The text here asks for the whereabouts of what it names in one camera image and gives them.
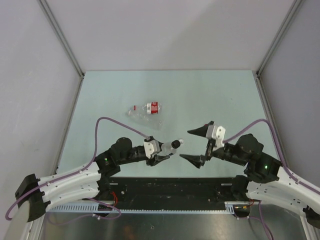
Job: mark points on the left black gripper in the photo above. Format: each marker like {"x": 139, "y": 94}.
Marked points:
{"x": 155, "y": 160}

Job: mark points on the right aluminium frame post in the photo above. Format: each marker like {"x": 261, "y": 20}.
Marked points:
{"x": 280, "y": 34}

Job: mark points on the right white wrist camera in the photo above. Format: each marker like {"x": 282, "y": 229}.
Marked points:
{"x": 216, "y": 133}

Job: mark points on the aluminium frame post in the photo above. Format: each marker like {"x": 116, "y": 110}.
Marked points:
{"x": 48, "y": 13}
{"x": 280, "y": 34}

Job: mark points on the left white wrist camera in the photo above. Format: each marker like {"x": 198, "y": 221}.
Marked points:
{"x": 151, "y": 147}

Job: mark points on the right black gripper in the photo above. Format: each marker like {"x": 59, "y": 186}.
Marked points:
{"x": 197, "y": 160}

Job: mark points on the black bottle cap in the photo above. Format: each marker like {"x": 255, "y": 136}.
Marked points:
{"x": 175, "y": 144}

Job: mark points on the small clear blue-label bottle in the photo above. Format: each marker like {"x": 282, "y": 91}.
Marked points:
{"x": 166, "y": 148}

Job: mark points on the clear red-label bottle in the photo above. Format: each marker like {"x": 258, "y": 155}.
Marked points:
{"x": 150, "y": 108}

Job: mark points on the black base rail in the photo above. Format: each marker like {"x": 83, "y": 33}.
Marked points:
{"x": 173, "y": 194}

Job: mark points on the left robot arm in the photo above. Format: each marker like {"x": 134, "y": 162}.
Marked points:
{"x": 90, "y": 180}

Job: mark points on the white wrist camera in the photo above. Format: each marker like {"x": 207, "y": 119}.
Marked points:
{"x": 216, "y": 133}
{"x": 151, "y": 147}

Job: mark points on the left aluminium frame post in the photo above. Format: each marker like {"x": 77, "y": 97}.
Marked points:
{"x": 48, "y": 13}

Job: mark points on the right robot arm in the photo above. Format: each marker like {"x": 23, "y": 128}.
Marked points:
{"x": 266, "y": 179}

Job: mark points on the large clear unlabeled bottle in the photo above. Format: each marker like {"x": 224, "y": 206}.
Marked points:
{"x": 140, "y": 117}

